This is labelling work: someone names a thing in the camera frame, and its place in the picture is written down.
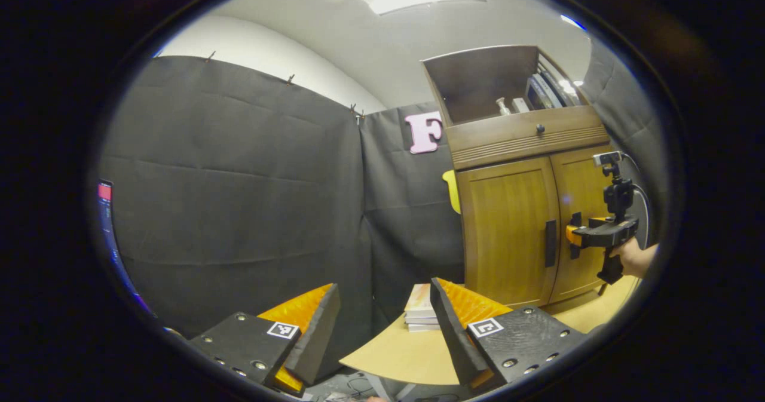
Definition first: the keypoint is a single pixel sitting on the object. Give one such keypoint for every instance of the wooden double-door shoe cabinet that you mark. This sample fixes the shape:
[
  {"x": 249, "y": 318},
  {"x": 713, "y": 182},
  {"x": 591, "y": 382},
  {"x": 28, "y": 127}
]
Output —
[{"x": 478, "y": 79}]

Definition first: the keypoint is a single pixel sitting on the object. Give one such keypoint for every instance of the small pump bottle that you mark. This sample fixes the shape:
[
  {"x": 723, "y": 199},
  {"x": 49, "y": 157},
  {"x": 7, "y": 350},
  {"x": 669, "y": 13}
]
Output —
[{"x": 503, "y": 107}]

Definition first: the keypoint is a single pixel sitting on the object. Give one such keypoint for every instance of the stack of white books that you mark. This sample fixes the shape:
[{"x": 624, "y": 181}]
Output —
[{"x": 419, "y": 306}]

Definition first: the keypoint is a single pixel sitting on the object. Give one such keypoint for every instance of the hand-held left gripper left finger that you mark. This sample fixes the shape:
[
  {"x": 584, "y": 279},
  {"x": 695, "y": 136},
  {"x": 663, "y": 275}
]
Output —
[{"x": 320, "y": 342}]

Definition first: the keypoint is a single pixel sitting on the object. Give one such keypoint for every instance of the wooden drawer with black knob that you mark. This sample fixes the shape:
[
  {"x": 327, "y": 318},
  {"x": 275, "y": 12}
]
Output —
[{"x": 508, "y": 139}]

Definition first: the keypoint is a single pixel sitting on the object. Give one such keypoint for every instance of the light grey book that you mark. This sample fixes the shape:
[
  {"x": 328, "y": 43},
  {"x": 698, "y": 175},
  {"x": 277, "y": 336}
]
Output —
[{"x": 547, "y": 91}]

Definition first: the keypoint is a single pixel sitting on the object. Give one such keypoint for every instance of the small white box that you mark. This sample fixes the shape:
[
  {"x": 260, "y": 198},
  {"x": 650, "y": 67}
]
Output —
[{"x": 520, "y": 105}]

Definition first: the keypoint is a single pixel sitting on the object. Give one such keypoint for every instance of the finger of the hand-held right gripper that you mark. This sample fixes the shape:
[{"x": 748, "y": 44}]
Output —
[{"x": 575, "y": 235}]

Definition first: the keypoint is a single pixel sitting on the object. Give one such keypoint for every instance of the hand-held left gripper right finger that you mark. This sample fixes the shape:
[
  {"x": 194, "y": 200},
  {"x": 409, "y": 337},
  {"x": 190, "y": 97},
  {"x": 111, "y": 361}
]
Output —
[{"x": 454, "y": 342}]

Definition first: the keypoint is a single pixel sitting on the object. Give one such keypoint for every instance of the small ceiling light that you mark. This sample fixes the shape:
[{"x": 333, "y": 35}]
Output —
[{"x": 574, "y": 22}]

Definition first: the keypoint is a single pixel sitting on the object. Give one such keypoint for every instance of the dark blue book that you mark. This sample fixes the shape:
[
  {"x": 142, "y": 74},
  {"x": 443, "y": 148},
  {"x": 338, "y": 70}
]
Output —
[{"x": 534, "y": 96}]

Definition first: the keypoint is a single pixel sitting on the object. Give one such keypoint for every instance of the black backdrop cloth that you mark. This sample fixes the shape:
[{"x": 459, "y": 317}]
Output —
[{"x": 239, "y": 181}]

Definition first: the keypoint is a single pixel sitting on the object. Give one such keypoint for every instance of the wooden cabinet door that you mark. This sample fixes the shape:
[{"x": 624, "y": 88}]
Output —
[
  {"x": 583, "y": 181},
  {"x": 508, "y": 229}
]

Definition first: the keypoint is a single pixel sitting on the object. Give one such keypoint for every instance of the dark grey book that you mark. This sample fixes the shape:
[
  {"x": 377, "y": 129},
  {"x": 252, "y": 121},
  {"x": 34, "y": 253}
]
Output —
[{"x": 560, "y": 86}]

